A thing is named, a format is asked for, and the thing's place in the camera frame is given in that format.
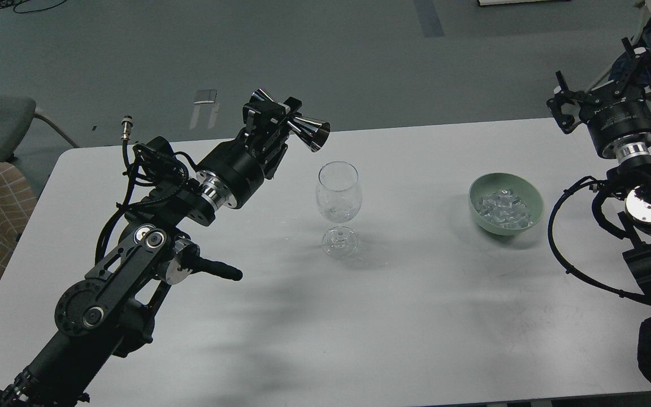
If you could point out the green bowl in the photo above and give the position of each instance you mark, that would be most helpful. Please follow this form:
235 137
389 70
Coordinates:
494 181

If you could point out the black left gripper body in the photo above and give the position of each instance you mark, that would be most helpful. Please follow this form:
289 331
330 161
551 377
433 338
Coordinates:
244 162

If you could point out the clear wine glass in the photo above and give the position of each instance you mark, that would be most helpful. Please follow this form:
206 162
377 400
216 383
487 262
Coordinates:
339 199

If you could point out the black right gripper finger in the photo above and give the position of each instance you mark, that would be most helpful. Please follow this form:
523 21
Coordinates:
632 70
565 105

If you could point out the metal floor plate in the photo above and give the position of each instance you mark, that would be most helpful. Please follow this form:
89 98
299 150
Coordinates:
205 96

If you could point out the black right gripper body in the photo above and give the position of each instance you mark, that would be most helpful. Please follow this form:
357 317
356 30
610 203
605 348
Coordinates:
614 121

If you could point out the ice cubes pile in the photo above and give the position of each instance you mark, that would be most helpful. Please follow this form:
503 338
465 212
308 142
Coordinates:
505 209

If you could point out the steel double jigger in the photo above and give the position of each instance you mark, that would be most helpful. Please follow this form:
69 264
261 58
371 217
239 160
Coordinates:
313 132

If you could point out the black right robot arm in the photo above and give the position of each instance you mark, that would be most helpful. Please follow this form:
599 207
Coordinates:
622 207

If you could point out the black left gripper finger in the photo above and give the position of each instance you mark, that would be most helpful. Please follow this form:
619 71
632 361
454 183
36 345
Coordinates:
261 119
283 126

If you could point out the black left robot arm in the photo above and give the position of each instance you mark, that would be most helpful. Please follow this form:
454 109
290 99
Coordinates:
141 252

